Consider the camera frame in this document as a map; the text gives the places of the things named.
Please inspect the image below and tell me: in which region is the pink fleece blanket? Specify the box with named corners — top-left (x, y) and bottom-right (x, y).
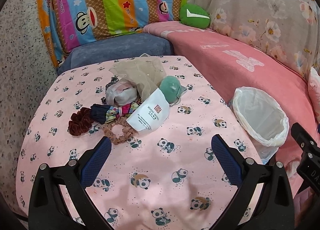
top-left (142, 20), bottom-right (320, 198)

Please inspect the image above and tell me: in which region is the teal green pouch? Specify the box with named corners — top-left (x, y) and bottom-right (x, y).
top-left (159, 76), bottom-right (187, 104)

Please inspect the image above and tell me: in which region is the white crumpled plastic bag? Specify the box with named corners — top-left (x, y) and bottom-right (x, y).
top-left (106, 79), bottom-right (138, 106)

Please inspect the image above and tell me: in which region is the white printed paper bag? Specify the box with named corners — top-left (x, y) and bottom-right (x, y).
top-left (126, 89), bottom-right (170, 134)

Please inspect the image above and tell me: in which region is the dark red velvet scrunchie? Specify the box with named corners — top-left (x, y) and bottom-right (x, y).
top-left (68, 107), bottom-right (94, 136)

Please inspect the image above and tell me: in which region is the navy striped hair bow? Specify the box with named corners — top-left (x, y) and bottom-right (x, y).
top-left (90, 102), bottom-right (139, 124)

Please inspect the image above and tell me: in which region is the pink panda print sheet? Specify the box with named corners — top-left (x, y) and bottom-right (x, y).
top-left (16, 56), bottom-right (260, 229)

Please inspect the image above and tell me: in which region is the green round plush cushion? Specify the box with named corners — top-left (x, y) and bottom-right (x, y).
top-left (180, 3), bottom-right (210, 29)

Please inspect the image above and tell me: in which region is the beige tulle fabric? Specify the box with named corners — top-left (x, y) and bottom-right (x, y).
top-left (109, 56), bottom-right (167, 102)

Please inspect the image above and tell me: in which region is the colourful monkey print pillow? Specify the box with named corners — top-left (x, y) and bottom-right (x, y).
top-left (37, 0), bottom-right (187, 68)

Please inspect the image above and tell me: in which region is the blue velvet cushion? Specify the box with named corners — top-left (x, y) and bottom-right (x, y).
top-left (57, 33), bottom-right (175, 75)

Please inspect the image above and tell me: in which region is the grey floral duvet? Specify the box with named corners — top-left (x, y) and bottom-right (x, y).
top-left (188, 0), bottom-right (319, 79)

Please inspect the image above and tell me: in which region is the white bag lined trash bin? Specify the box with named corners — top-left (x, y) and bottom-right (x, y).
top-left (229, 87), bottom-right (290, 164)

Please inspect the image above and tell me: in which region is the small pink floral pillow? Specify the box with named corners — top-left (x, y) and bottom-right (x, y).
top-left (308, 67), bottom-right (320, 122)

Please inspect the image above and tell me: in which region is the pink dotted scrunchie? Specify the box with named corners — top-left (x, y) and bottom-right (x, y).
top-left (102, 117), bottom-right (137, 145)

